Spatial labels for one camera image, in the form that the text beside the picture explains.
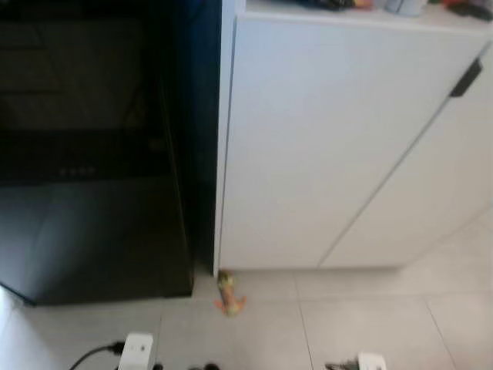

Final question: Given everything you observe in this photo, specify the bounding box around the black fridge door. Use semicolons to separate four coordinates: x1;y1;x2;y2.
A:
0;177;195;306

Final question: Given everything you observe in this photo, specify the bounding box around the black fridge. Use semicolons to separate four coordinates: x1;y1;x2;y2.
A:
0;0;195;306

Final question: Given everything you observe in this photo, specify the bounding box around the white cabinet door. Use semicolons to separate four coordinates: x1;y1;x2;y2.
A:
218;14;493;269
320;45;493;270

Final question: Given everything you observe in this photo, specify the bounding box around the white kitchen cabinet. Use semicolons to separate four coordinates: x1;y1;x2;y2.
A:
213;0;493;272

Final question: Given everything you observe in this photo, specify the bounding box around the black and red tool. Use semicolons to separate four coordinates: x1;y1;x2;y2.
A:
443;0;493;22

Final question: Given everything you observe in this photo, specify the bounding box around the white cup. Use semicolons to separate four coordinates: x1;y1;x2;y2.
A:
384;0;427;17

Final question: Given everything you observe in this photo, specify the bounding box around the black countertop object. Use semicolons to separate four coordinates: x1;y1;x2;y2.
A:
297;0;349;12

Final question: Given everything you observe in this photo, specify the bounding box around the orange toy figure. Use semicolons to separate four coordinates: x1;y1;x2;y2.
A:
214;270;247;317

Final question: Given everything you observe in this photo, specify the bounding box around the black cabinet handle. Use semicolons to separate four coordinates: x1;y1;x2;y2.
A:
449;58;485;99

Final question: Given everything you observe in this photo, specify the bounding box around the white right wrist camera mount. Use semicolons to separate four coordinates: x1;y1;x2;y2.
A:
356;352;388;370

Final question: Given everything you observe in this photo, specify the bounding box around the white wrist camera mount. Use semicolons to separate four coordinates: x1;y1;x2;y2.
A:
117;332;155;370
356;352;388;370

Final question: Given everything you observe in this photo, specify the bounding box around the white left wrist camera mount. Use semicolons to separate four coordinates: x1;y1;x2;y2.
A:
117;332;155;370

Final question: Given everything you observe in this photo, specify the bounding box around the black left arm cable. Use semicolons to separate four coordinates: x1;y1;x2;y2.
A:
68;341;128;370

